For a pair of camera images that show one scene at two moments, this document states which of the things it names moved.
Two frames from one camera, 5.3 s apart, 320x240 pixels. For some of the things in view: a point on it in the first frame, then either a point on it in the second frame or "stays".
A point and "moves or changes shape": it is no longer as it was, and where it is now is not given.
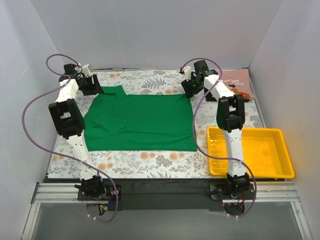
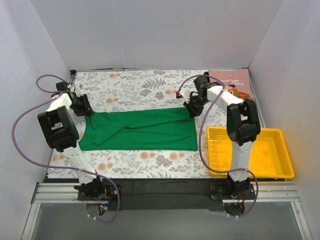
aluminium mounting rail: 277,192 stays
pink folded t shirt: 239,78 stays
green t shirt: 114,120 moves or changes shape
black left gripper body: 88,85 → 85,108
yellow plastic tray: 265,153 stays
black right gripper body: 191,86 → 192,109
